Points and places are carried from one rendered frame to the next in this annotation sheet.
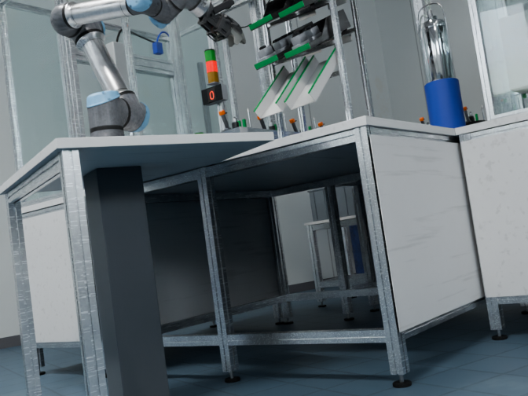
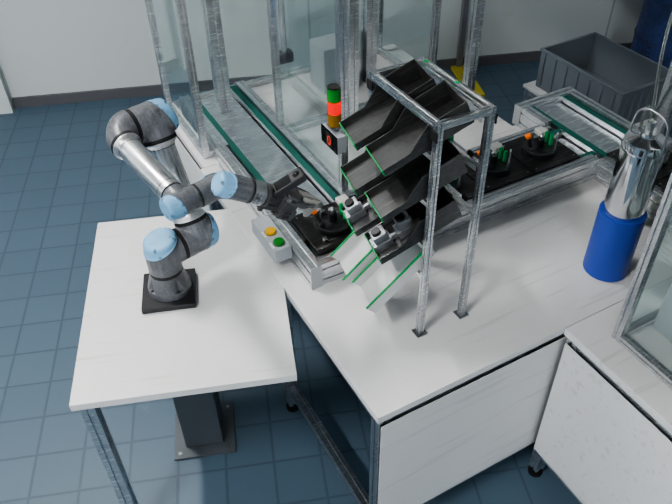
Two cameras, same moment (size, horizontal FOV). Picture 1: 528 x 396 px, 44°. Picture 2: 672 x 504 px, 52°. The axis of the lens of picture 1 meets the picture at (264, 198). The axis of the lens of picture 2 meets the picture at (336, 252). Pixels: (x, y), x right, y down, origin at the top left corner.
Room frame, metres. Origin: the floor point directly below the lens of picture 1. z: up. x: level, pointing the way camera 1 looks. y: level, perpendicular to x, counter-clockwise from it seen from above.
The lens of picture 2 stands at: (0.87, -0.75, 2.60)
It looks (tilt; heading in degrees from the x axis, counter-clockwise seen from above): 41 degrees down; 24
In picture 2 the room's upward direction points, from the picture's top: 1 degrees counter-clockwise
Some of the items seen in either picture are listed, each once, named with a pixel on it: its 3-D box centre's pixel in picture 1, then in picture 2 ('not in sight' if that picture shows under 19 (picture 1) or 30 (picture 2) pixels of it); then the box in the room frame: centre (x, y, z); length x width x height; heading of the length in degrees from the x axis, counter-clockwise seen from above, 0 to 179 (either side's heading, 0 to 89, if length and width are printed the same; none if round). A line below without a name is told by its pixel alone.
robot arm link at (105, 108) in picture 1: (105, 110); (163, 251); (2.26, 0.51, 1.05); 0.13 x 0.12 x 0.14; 154
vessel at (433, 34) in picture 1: (434, 42); (638, 163); (2.96, -0.89, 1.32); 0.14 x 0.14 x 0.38
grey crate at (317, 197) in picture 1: (360, 199); (603, 80); (4.69, -0.69, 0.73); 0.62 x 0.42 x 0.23; 52
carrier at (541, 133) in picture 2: not in sight; (540, 141); (3.48, -0.53, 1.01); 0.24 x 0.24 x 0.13; 52
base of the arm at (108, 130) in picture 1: (108, 142); (167, 276); (2.25, 0.52, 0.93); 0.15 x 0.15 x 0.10
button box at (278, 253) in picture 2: not in sight; (271, 238); (2.58, 0.28, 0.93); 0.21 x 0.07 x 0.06; 52
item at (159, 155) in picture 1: (124, 166); (186, 292); (2.28, 0.48, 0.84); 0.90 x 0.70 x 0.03; 32
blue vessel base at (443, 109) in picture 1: (445, 111); (613, 239); (2.96, -0.89, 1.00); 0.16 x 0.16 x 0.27
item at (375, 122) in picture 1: (301, 166); (429, 213); (3.05, -0.20, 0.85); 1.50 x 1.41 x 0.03; 52
